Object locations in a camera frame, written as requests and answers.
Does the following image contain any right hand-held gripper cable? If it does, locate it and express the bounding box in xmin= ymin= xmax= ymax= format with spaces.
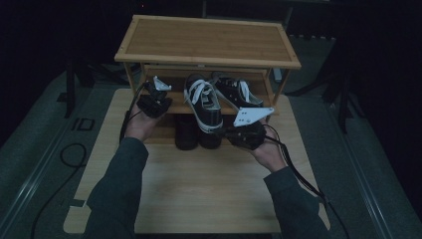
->
xmin=264 ymin=123 xmax=351 ymax=239

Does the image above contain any left hand-held gripper cable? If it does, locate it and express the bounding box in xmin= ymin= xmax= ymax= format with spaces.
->
xmin=118 ymin=82 xmax=149 ymax=143

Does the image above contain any dark metal stand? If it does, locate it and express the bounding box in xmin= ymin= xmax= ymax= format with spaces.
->
xmin=64 ymin=59 xmax=78 ymax=119
xmin=337 ymin=76 xmax=353 ymax=134

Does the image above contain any black mesh shoe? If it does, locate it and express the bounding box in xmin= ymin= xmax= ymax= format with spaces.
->
xmin=174 ymin=114 xmax=200 ymax=151
xmin=198 ymin=114 xmax=230 ymax=149

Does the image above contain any black floor cable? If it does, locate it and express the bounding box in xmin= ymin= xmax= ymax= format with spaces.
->
xmin=30 ymin=142 xmax=89 ymax=239

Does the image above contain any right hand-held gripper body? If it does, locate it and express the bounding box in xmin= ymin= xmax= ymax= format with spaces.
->
xmin=228 ymin=107 xmax=276 ymax=150

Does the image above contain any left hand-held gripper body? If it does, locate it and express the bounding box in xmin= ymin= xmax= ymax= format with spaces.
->
xmin=136 ymin=75 xmax=173 ymax=119

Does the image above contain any black white canvas sneaker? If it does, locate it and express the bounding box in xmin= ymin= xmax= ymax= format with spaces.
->
xmin=211 ymin=71 xmax=266 ymax=115
xmin=183 ymin=73 xmax=224 ymax=134

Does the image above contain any hand-held gripper cable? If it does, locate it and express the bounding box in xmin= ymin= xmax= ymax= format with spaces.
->
xmin=264 ymin=123 xmax=351 ymax=239
xmin=118 ymin=82 xmax=149 ymax=143

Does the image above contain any wooden shoe rack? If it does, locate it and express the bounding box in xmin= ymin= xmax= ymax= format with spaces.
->
xmin=113 ymin=14 xmax=303 ymax=147

